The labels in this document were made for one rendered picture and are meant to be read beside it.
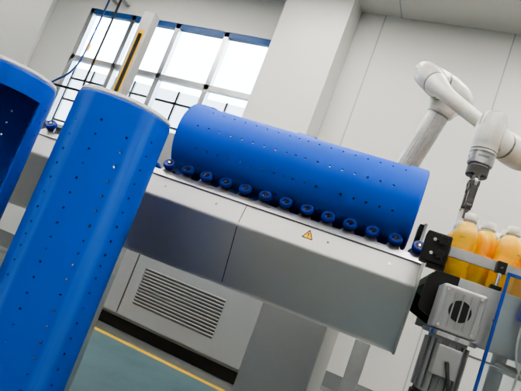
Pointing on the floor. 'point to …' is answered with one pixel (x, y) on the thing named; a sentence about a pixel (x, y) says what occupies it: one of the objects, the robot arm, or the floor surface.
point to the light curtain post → (136, 53)
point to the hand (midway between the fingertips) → (461, 220)
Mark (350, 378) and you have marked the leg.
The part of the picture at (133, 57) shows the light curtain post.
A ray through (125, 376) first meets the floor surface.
